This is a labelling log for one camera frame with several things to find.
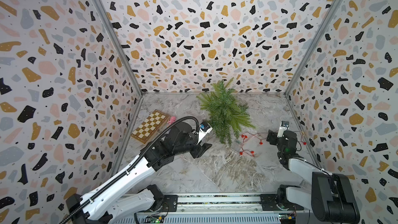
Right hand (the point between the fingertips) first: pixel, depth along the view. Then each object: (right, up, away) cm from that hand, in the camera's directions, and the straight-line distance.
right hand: (279, 130), depth 90 cm
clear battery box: (-24, -10, +4) cm, 26 cm away
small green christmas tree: (-32, +10, -17) cm, 38 cm away
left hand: (-41, -1, -22) cm, 46 cm away
